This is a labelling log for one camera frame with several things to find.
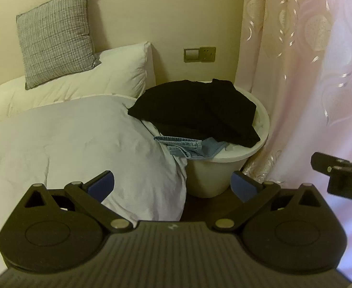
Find wall socket plate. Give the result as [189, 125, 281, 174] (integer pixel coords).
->
[183, 46, 217, 63]

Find white pillow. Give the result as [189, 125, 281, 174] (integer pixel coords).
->
[0, 42, 156, 126]

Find white duvet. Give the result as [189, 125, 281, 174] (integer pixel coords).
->
[0, 94, 189, 278]

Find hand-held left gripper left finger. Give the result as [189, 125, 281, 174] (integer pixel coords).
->
[23, 170, 134, 234]

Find grey woven cushion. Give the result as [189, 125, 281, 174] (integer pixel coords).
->
[16, 0, 101, 90]

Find black sweater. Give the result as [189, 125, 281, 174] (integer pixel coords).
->
[127, 79, 261, 148]

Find blue jeans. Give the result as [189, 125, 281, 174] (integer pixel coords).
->
[153, 136, 227, 160]

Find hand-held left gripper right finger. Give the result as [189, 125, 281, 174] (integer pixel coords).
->
[212, 170, 325, 233]

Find pink patterned curtain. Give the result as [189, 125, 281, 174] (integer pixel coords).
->
[234, 0, 352, 282]

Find white laundry bucket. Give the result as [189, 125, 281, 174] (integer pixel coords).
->
[152, 81, 271, 198]

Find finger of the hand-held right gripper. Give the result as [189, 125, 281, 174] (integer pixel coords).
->
[311, 151, 352, 177]

